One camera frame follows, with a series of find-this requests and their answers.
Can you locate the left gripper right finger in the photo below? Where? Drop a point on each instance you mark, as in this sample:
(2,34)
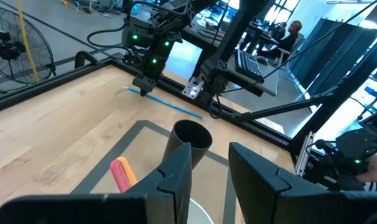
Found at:
(263,199)

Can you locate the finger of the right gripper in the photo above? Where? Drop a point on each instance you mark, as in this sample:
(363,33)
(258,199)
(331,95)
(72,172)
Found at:
(138,81)
(150,83)

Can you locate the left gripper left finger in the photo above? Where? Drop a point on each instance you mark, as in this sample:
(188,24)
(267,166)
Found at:
(170,199)

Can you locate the white ceramic bowl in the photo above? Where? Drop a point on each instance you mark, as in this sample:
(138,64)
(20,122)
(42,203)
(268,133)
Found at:
(198,214)

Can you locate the blue drinking straw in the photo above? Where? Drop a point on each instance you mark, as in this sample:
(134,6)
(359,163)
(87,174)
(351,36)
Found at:
(176,107)

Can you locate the black plastic cup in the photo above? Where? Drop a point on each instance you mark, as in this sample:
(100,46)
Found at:
(191,137)

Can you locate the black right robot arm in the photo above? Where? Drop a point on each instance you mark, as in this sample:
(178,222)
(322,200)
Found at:
(235,31)

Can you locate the translucent mat with grey border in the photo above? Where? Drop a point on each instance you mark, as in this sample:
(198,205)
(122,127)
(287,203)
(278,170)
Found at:
(148,149)

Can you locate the black keyboard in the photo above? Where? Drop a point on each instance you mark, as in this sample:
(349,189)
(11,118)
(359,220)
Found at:
(247,65)

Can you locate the dark grey desk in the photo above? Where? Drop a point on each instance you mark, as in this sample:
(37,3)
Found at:
(269,84)

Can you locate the person's hand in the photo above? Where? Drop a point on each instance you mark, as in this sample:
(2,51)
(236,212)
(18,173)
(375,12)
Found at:
(375,169)

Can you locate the black floor fan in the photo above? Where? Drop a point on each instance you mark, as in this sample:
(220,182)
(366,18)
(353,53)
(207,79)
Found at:
(11,49)

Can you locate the person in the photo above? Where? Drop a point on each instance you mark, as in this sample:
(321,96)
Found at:
(288,37)

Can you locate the dark grey curtain partition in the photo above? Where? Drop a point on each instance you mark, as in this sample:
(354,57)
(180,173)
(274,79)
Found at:
(331,56)

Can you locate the silver mounting bracket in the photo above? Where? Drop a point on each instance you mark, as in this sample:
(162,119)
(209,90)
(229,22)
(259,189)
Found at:
(193,88)

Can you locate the black aluminium rig frame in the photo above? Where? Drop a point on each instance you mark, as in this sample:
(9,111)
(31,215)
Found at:
(51,84)

